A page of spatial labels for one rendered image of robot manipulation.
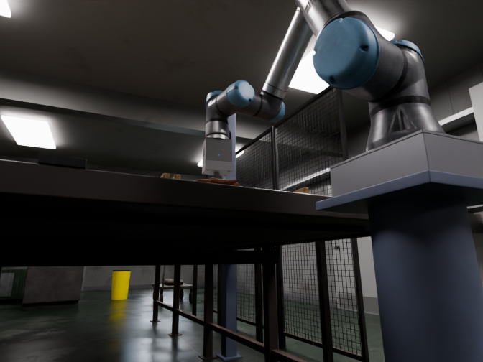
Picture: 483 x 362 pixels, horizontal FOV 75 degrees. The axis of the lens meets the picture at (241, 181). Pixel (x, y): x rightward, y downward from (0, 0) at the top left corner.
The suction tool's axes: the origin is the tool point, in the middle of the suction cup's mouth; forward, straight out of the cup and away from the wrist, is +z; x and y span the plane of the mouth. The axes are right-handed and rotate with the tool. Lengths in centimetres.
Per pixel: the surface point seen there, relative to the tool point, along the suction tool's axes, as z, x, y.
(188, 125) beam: -173, -333, -23
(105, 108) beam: -177, -317, 87
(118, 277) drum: 47, -706, 85
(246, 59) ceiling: -205, -209, -75
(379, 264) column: 24, 42, -23
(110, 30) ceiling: -205, -199, 71
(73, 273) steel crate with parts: 34, -593, 157
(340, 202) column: 11.8, 40.0, -16.9
